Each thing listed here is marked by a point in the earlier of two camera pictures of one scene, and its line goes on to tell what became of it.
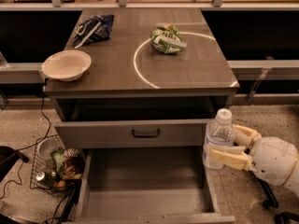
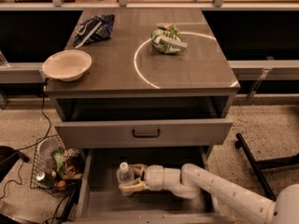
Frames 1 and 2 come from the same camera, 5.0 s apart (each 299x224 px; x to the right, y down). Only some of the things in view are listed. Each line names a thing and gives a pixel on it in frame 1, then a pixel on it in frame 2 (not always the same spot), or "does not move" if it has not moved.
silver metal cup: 47,146 does not move
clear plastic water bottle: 220,132 -> 124,174
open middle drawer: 150,185 does not move
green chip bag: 167,39 does not move
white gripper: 273,160 -> 154,175
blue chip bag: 93,29 does not move
